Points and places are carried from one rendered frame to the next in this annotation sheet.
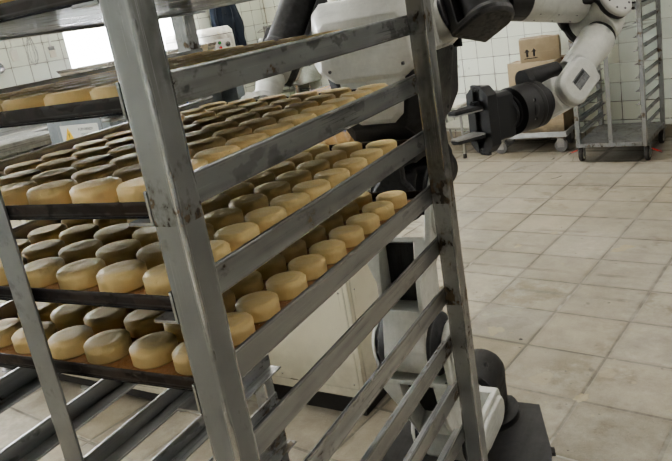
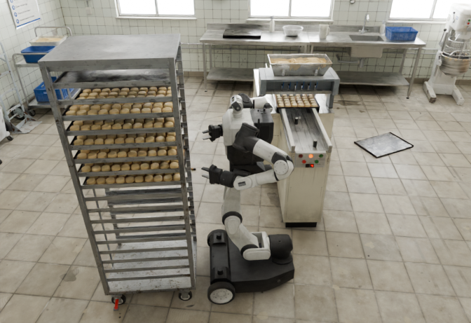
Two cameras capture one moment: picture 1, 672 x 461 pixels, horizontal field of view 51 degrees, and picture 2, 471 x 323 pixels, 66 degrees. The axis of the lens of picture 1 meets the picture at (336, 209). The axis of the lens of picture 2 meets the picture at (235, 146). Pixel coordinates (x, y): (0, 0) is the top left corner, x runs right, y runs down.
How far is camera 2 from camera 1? 2.08 m
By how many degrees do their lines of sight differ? 53
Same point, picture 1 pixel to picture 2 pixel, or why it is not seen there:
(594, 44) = (263, 176)
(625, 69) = not seen: outside the picture
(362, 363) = (285, 211)
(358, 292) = (293, 189)
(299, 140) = (113, 160)
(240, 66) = (95, 146)
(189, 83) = (80, 147)
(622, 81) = not seen: outside the picture
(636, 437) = (319, 310)
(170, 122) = (67, 154)
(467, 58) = not seen: outside the picture
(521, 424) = (279, 266)
